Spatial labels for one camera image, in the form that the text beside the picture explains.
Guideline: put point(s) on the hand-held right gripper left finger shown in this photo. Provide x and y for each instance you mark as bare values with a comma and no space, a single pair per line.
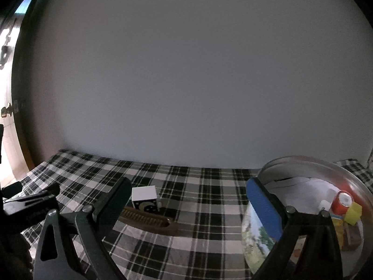
113,207

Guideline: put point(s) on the orange tape roll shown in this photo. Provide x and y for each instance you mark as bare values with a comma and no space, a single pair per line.
339,205

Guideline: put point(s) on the white block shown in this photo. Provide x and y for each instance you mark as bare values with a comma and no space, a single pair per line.
324,205

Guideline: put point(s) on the dark wooden door frame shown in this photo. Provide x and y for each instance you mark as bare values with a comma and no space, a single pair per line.
27,140

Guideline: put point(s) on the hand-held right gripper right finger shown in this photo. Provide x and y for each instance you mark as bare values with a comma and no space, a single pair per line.
265,210

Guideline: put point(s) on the light door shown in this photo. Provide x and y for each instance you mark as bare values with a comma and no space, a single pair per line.
7,145

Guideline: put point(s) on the checked blanket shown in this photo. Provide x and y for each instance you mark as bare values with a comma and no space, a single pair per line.
192,204

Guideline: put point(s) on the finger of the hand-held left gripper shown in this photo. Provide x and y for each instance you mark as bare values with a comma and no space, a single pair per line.
38,197

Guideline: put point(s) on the white cube with black print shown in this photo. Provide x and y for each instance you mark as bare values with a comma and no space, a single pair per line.
144,199

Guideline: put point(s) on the white paper sheet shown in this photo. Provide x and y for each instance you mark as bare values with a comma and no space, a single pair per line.
309,189

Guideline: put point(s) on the brown block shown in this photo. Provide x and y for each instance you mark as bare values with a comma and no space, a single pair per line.
353,239

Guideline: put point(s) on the landscape print tin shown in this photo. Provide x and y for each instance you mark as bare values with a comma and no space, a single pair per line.
256,239

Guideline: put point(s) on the yellow block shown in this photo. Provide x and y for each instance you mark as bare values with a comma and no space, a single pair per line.
354,213

